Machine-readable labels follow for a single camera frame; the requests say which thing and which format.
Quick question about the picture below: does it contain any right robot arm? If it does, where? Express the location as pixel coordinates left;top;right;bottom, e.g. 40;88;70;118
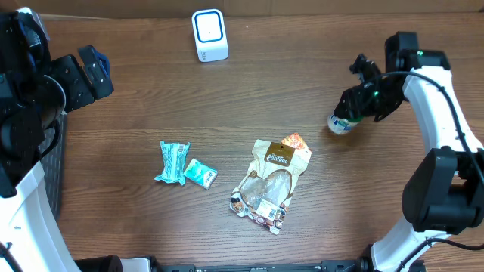
321;32;483;272

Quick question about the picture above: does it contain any brown snack pouch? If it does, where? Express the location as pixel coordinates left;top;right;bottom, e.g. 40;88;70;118
230;139;312;235

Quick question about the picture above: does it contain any green capped bottle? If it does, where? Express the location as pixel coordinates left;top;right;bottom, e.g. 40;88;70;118
327;114;362;135

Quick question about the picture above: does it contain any white barcode scanner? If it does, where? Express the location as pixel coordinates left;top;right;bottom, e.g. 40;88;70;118
191;8;229;63

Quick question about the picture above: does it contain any teal snack bar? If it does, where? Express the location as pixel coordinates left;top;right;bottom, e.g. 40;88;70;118
154;141;191;186

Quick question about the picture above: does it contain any grey plastic basket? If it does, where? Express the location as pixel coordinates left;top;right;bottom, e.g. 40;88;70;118
41;115;67;221

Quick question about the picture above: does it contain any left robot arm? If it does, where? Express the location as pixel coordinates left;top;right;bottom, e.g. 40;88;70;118
1;8;156;271

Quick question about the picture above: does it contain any orange tissue pack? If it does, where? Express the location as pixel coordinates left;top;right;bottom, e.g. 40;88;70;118
281;133;309;150

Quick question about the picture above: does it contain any teal tissue pack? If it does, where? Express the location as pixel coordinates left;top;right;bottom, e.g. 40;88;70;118
184;159;218;190

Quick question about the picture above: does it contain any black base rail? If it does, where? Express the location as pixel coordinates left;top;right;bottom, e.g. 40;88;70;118
156;260;370;272

